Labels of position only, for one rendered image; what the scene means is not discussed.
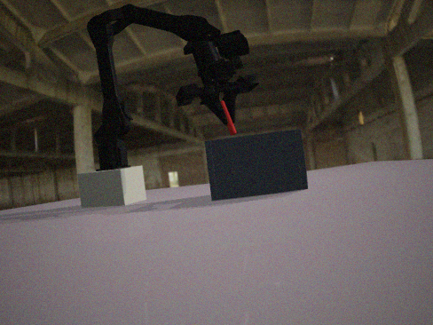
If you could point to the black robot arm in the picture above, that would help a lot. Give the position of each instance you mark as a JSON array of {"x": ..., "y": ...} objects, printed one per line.
[{"x": 195, "y": 30}]

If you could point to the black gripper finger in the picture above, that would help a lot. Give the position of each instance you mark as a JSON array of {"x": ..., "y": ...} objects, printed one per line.
[
  {"x": 212, "y": 101},
  {"x": 229, "y": 100}
]

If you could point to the red peg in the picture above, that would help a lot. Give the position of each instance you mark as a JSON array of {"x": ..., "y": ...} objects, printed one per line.
[{"x": 230, "y": 125}]

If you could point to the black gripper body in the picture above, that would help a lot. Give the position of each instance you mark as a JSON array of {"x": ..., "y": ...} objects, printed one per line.
[{"x": 186, "y": 93}]

